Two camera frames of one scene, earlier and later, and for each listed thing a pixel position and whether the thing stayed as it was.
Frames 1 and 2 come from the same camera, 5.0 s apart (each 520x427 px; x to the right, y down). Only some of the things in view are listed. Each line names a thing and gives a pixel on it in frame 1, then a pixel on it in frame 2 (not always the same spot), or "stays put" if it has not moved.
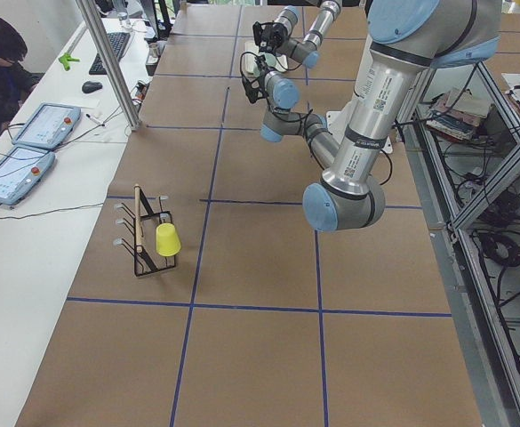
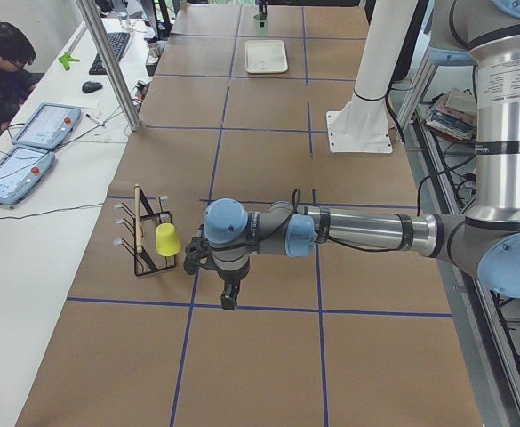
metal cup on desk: (153, 50) stays put
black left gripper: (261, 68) -> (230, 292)
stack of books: (456, 114) stays put
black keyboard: (117, 42) stays put
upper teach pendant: (48, 126) stays put
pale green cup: (268, 58) -> (257, 17)
